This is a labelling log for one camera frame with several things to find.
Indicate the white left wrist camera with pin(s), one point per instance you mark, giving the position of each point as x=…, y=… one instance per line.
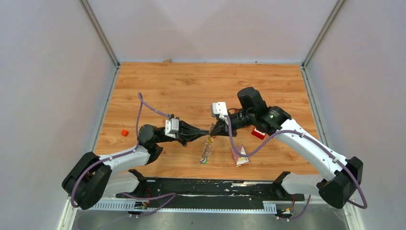
x=172, y=127

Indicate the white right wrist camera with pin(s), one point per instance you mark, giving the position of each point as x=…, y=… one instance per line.
x=219, y=111

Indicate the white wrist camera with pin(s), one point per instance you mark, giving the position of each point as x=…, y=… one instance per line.
x=172, y=127
x=219, y=111

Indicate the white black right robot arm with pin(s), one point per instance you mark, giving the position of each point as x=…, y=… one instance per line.
x=338, y=181

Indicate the red white toy brick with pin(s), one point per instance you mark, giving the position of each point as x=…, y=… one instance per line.
x=255, y=132

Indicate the small orange brick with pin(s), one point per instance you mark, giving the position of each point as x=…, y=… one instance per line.
x=124, y=132

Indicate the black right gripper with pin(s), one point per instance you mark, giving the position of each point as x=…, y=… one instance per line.
x=220, y=128

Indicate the playing card box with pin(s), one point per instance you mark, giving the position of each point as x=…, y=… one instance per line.
x=239, y=161

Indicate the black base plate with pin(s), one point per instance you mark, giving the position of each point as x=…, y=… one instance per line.
x=202, y=193

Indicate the slotted white cable duct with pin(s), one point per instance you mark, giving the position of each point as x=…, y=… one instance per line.
x=130, y=206

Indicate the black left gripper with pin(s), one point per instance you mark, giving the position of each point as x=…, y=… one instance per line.
x=187, y=132

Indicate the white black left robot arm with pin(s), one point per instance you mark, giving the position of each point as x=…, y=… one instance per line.
x=94, y=177

